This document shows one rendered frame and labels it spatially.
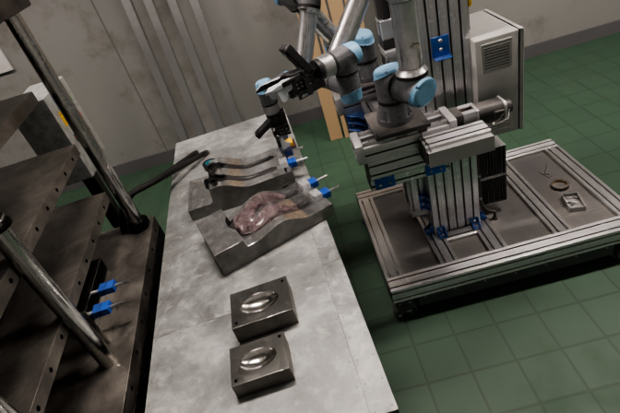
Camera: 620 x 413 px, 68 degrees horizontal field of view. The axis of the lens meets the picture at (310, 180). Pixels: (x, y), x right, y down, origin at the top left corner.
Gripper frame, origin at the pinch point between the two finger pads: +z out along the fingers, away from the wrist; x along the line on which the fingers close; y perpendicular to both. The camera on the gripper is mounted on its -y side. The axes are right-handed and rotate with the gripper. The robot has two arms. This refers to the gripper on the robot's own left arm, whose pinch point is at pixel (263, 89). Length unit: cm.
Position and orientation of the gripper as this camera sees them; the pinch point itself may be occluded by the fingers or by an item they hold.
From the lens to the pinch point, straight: 140.2
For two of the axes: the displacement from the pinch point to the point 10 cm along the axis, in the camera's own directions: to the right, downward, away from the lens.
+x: -4.8, -2.5, 8.4
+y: 3.2, 8.4, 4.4
